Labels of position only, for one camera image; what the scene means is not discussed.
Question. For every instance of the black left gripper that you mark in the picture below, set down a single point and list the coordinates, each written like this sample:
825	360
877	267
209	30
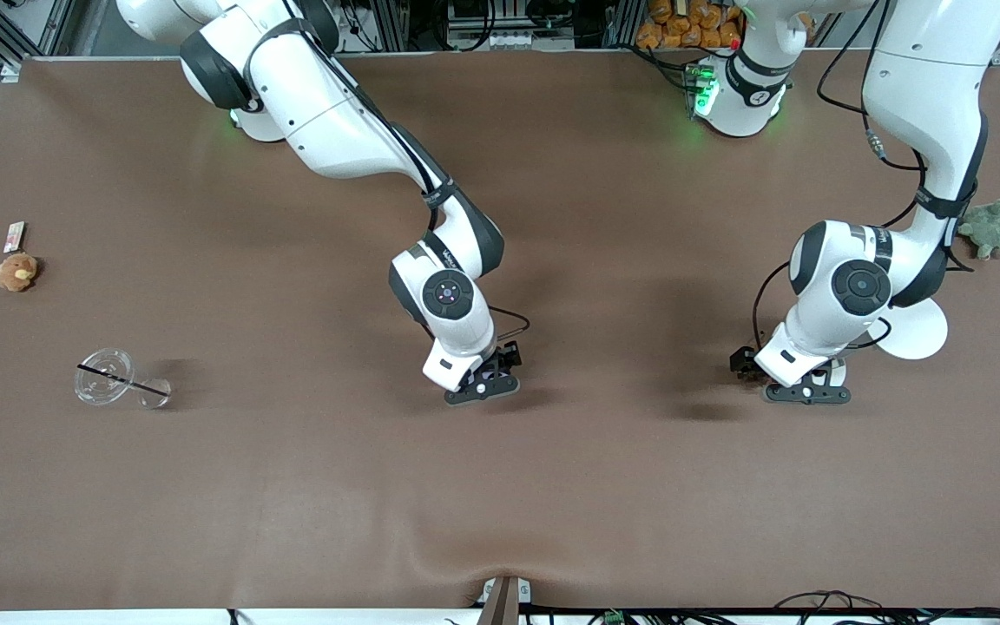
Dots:
744	361

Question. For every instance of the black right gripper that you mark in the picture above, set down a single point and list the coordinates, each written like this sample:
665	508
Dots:
509	355

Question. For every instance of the white round disc stand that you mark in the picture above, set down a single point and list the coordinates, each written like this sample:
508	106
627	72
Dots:
917	334

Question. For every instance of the small green connector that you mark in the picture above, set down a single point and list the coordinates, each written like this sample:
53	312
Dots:
613	618

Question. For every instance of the brown plush toy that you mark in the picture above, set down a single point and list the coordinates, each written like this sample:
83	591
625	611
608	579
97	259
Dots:
16	273

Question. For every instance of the brown table cover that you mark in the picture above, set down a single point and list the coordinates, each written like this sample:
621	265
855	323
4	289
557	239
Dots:
500	495

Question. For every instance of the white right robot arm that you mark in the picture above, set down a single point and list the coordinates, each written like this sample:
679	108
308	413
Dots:
326	121

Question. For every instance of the orange bag pile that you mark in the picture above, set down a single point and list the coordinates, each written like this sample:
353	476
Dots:
682	24

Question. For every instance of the green plush toy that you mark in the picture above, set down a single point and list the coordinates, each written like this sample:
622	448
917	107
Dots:
990	227

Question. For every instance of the small white red packet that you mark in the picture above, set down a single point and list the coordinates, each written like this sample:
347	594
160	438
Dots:
15	235

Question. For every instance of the clear plastic cup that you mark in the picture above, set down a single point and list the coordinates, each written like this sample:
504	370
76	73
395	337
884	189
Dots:
105	378

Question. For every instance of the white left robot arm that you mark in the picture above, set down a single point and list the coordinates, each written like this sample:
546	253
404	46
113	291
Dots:
925	87

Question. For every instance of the black drinking straw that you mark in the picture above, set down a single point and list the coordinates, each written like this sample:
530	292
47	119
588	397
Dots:
122	381

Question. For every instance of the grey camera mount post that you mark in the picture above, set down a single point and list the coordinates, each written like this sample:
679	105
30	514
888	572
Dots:
503	601

